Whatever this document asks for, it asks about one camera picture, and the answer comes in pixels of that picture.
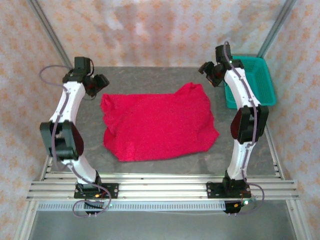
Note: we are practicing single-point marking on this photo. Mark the red t-shirt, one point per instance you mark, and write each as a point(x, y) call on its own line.
point(160, 125)

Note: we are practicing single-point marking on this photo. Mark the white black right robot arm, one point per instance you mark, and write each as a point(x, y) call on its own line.
point(240, 85)

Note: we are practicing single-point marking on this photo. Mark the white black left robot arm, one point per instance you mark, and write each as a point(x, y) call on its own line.
point(70, 100)

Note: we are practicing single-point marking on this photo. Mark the teal plastic basket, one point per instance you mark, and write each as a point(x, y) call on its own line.
point(262, 82)

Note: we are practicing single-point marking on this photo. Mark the patterned fabric backdrop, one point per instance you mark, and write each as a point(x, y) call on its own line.
point(160, 32)

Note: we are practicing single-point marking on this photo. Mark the aluminium frame post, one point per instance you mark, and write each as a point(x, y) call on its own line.
point(50, 32)
point(277, 25)

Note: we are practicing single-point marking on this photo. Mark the aluminium table side rail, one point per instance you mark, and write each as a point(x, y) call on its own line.
point(275, 155)
point(48, 170)

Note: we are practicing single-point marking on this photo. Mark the black base bracket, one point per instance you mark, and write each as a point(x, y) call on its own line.
point(93, 206)
point(231, 208)

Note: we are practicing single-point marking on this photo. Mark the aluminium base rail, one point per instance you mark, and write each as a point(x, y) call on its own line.
point(162, 187)

